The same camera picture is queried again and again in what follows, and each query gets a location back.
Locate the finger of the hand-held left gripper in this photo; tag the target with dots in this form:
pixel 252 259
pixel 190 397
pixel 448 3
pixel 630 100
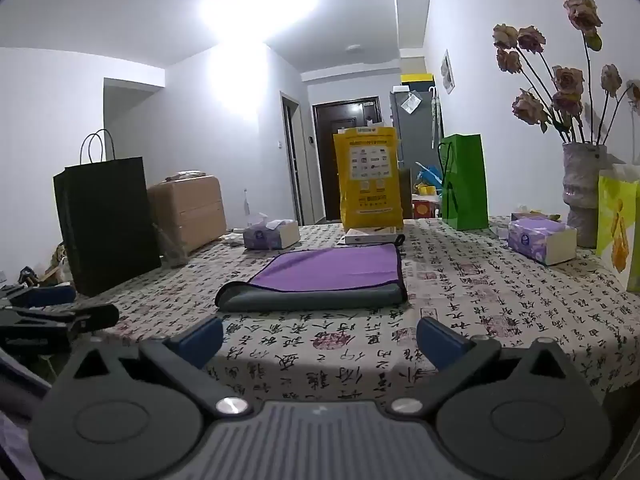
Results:
pixel 60 322
pixel 42 296

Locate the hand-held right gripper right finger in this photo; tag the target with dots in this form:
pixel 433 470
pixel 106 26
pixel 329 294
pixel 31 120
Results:
pixel 440 342

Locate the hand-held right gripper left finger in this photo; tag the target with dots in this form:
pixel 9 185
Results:
pixel 197 341

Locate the purple and grey towel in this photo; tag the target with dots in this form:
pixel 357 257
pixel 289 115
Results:
pixel 325 270

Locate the black paper bag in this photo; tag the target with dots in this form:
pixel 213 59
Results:
pixel 105 225

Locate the small purple tissue box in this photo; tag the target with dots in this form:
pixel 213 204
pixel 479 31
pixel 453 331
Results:
pixel 270 237

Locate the flat white box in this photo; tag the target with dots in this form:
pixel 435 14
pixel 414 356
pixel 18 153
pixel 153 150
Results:
pixel 370 236

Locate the brown suitcase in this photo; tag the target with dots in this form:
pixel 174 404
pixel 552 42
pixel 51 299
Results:
pixel 190 210

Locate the large purple tissue box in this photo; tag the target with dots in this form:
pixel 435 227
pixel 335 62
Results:
pixel 535 240

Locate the green paper bag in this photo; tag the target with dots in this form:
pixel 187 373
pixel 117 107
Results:
pixel 465 185

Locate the blue plastic item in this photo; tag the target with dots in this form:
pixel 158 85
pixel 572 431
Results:
pixel 429 175

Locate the yellow printed bag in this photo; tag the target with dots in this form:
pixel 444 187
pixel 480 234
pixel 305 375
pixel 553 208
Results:
pixel 367 175

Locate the grey interior door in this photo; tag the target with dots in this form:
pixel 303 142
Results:
pixel 292 160

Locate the grey refrigerator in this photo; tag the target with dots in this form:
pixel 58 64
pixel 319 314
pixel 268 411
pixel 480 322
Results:
pixel 420 132

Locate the grey textured vase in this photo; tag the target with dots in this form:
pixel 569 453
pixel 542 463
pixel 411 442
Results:
pixel 582 185

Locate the yellow-green gift bag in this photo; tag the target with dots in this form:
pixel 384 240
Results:
pixel 620 225

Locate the dark brown door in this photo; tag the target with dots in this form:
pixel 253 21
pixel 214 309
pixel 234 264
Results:
pixel 325 160

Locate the white paper note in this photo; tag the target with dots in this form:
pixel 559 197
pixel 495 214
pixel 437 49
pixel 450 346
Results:
pixel 410 102

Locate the yellow and black box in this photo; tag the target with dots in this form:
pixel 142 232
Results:
pixel 417 80

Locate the bunch of dried roses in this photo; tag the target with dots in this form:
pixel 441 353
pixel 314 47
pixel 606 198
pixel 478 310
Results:
pixel 567 80

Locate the wall poster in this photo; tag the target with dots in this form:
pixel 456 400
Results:
pixel 447 72

